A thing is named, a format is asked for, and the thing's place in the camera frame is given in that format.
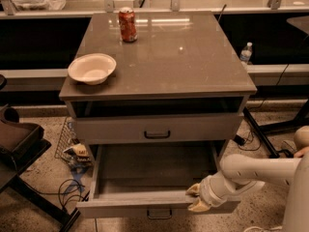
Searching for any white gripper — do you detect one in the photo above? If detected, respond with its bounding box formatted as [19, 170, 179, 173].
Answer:
[185, 175, 227, 213]

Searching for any wire mesh basket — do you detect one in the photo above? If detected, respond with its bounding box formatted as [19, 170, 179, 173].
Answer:
[54, 117, 91, 168]

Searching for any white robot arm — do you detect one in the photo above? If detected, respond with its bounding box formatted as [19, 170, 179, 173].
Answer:
[186, 154, 309, 232]

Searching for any black floor stand right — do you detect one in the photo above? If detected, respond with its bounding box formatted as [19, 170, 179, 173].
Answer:
[243, 108, 294, 159]

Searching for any black floor stand left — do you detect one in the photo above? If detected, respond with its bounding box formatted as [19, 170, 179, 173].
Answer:
[0, 139, 81, 232]

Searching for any black cable on floor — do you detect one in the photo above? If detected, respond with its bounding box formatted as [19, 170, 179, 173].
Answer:
[22, 177, 98, 232]

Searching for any white bowl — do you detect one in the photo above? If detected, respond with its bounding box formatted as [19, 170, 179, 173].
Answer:
[68, 53, 117, 85]

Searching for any grey drawer cabinet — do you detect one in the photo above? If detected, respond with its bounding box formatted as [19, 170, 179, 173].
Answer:
[60, 12, 256, 158]

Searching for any grey top drawer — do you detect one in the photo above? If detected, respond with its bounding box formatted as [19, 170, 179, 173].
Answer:
[73, 114, 242, 144]

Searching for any grey drawer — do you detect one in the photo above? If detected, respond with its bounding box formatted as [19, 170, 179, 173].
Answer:
[73, 114, 242, 144]
[75, 142, 241, 220]

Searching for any red soda can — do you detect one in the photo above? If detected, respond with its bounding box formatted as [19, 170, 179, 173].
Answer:
[119, 7, 137, 43]

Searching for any black floor stand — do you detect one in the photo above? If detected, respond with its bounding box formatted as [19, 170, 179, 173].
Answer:
[0, 139, 81, 232]
[243, 108, 294, 159]

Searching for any dark tray on left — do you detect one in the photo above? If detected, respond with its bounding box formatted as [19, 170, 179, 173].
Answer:
[0, 106, 44, 166]

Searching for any clear plastic water bottle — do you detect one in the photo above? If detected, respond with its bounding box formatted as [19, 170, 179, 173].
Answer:
[239, 42, 253, 65]

